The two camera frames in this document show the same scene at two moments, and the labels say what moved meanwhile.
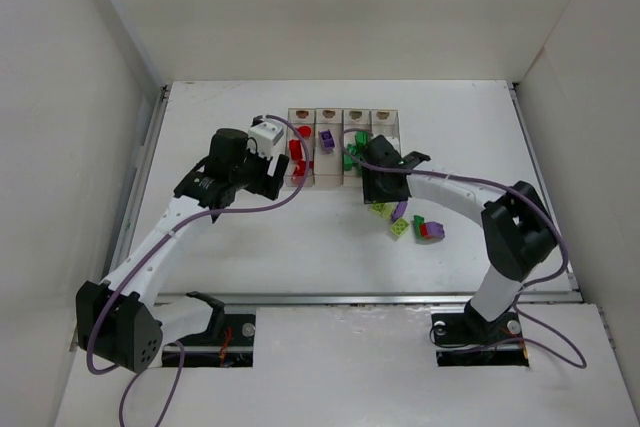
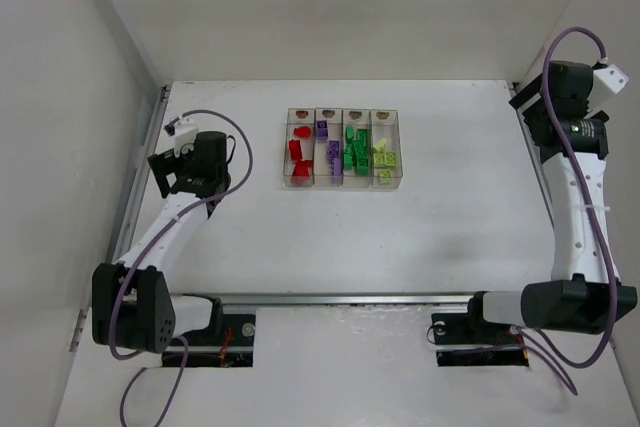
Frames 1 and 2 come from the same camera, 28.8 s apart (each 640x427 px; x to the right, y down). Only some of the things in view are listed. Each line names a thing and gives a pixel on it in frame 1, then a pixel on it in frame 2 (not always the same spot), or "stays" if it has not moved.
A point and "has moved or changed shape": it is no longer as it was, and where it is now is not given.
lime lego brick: (379, 208) has moved or changed shape
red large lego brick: (300, 171) stays
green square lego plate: (347, 162) stays
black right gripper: (382, 192) → (528, 102)
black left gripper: (270, 177) → (161, 173)
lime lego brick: (400, 226) has moved or changed shape
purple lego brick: (436, 230) → (334, 149)
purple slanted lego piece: (399, 210) → (337, 167)
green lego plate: (362, 137) stays
